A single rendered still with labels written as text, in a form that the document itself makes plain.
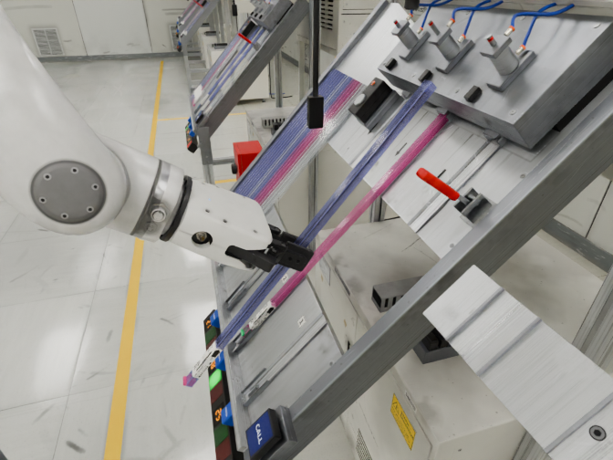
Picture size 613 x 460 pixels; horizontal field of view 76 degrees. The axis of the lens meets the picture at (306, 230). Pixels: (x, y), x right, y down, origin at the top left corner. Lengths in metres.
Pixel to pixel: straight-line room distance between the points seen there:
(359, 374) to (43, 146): 0.42
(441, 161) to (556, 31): 0.19
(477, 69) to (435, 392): 0.57
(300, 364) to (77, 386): 1.30
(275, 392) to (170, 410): 1.00
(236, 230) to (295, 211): 1.66
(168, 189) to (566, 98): 0.42
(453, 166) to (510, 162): 0.08
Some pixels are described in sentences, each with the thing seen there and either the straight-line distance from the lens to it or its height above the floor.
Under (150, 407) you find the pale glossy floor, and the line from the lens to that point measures 1.63.
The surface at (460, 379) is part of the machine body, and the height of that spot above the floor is 0.62.
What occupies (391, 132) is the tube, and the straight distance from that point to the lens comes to 0.46.
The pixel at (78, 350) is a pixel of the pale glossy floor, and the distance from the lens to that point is 1.93.
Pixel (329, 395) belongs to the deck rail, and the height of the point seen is 0.83.
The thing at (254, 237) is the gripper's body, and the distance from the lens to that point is 0.41.
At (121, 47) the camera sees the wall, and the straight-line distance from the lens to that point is 9.24.
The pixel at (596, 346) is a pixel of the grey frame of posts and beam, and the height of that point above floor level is 0.83.
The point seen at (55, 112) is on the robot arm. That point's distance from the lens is 0.33.
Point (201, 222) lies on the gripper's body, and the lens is 0.40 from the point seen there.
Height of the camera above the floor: 1.28
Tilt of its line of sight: 32 degrees down
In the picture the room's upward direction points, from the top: straight up
